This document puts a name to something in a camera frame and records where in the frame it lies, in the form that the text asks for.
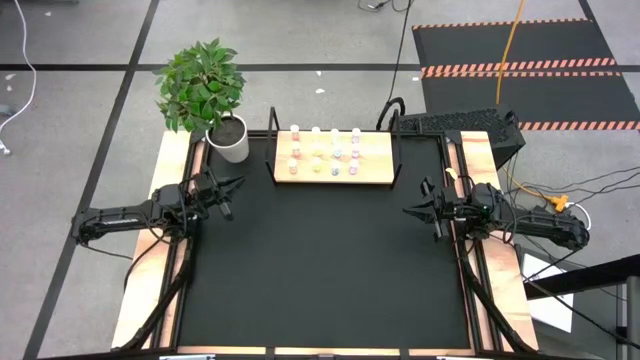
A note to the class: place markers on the black desk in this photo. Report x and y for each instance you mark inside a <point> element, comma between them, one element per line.
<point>590,275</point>

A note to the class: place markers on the white paper sheet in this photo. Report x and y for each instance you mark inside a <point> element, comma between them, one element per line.
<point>537,267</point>

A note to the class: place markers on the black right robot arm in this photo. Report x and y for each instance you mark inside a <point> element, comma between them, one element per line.
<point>545,227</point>

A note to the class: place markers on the black table mat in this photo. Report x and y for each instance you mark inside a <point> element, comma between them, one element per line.
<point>310,260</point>

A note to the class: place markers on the green plant in white pot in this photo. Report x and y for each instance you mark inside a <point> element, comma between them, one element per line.
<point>200,85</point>

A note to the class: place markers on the black floor mat striped edges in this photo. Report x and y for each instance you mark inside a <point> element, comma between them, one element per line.
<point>550,95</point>

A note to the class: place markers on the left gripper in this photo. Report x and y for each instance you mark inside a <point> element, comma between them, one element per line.
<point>205,192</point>

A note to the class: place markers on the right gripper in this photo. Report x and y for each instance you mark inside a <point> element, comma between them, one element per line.
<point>445,207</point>

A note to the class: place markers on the small blue object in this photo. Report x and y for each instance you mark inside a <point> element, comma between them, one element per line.
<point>5,110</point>

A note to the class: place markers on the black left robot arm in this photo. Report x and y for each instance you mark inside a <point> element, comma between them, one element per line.
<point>120,220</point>

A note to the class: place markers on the wooden shelf with black frame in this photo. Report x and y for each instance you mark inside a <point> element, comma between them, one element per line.
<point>375,160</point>

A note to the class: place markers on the orange plug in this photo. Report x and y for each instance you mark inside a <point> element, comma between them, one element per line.
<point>559,202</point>

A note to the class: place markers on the silver metal bracket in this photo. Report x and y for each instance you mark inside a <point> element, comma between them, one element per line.
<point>457,358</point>
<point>187,357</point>

